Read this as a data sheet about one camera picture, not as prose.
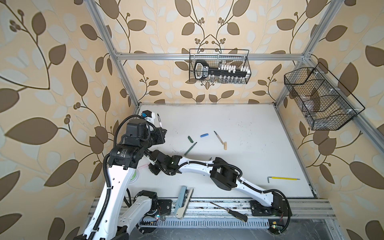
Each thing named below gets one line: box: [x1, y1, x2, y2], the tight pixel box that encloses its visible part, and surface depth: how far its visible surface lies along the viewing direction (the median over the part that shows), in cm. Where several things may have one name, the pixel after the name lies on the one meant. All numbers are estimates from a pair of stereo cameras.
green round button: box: [129, 169, 139, 183], surface depth 85 cm
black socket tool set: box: [194, 60, 251, 84], surface depth 86 cm
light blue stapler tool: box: [174, 185, 194, 219], surface depth 75 cm
